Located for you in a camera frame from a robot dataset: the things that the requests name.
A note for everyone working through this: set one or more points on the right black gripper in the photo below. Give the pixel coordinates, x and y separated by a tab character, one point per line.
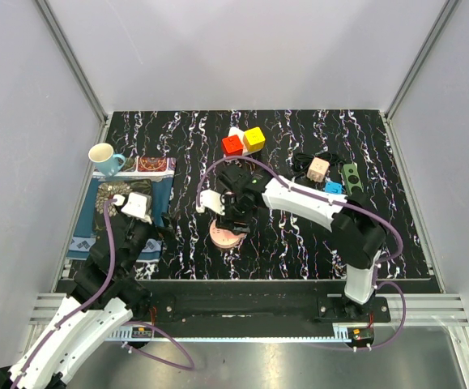
228	221

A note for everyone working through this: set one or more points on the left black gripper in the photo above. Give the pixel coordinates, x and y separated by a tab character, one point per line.
168	232

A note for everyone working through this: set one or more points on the round pink power strip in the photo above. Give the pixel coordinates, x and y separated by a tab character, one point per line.
224	239

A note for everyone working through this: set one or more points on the red cube socket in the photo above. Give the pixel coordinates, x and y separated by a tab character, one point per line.
232	146

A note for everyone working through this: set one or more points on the yellow cube socket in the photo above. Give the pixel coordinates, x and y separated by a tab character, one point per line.
254	140

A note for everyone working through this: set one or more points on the white triangular power strip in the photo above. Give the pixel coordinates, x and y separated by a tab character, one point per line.
239	133

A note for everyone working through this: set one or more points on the blue plug adapter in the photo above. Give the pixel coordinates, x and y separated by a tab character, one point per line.
333	188

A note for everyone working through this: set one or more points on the green power strip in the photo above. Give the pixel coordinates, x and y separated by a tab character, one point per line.
351	178

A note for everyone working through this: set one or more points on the pink cube socket front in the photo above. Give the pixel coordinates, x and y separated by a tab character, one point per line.
229	200

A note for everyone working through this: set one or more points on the pink cube socket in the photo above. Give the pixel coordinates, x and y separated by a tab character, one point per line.
317	169
229	200

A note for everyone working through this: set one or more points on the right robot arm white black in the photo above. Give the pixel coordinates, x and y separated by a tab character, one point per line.
354	233

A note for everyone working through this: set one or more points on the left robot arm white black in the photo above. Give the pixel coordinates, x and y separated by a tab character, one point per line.
105	296

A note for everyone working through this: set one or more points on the patterned blue cloth mat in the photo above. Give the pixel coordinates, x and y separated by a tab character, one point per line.
159	170

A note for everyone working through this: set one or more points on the black floral square plate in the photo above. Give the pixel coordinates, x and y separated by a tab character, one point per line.
106	191

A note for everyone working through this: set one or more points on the blue ceramic mug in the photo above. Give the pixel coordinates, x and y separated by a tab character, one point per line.
106	160

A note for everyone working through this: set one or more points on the pink cube socket rear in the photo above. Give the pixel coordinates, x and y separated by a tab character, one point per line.
317	169

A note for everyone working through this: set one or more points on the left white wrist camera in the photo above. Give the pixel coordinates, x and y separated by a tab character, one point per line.
135	205

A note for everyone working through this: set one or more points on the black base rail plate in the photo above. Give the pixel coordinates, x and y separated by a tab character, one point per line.
243	309

